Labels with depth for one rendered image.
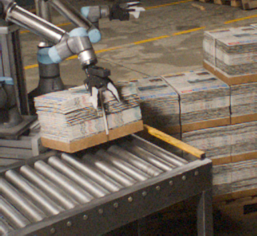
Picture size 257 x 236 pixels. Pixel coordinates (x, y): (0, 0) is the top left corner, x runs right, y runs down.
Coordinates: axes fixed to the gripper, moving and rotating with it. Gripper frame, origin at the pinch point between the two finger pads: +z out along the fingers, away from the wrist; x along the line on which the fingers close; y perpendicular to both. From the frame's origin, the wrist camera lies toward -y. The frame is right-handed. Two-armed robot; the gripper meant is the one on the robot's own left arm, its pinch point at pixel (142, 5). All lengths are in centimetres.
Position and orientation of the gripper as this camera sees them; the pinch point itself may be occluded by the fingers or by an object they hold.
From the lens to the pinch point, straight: 353.7
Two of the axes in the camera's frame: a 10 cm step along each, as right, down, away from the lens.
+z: 9.9, -0.9, 1.2
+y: 0.3, 9.1, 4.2
